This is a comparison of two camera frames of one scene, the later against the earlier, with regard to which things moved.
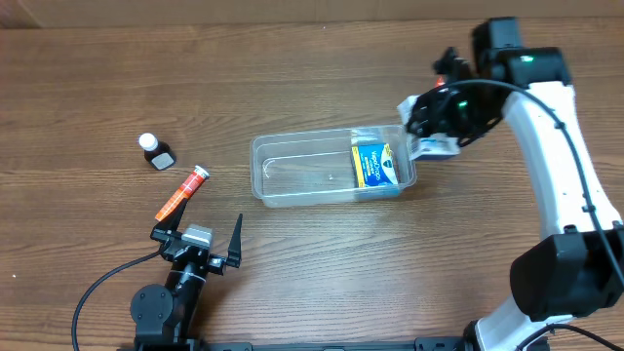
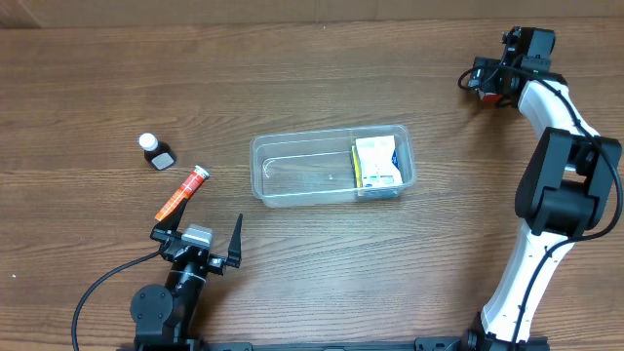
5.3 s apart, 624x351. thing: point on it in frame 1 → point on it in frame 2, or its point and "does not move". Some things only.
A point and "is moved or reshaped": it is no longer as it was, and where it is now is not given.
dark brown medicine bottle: (157, 152) does not move
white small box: (432, 145) → (375, 161)
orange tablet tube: (185, 191) does not move
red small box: (440, 82) is moved or reshaped
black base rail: (421, 344) does not move
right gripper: (432, 116) → (489, 84)
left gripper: (235, 249) does not move
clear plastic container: (331, 167) does not move
